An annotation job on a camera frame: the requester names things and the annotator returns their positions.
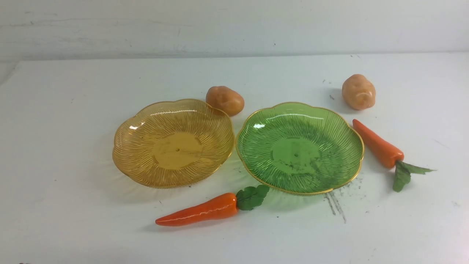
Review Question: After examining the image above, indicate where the toy potato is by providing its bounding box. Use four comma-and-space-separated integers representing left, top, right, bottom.
206, 86, 245, 117
341, 74, 376, 111

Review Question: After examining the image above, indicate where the toy carrot front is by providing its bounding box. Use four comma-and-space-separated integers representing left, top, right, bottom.
155, 184, 270, 227

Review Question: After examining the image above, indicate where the toy carrot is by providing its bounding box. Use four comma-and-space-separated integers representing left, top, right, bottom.
155, 184, 270, 227
352, 119, 434, 193

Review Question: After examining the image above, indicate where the amber ribbed plastic plate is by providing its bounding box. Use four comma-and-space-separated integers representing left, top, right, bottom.
112, 99, 235, 189

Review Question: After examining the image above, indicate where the green ribbed plastic plate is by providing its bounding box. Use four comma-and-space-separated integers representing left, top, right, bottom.
235, 102, 365, 196

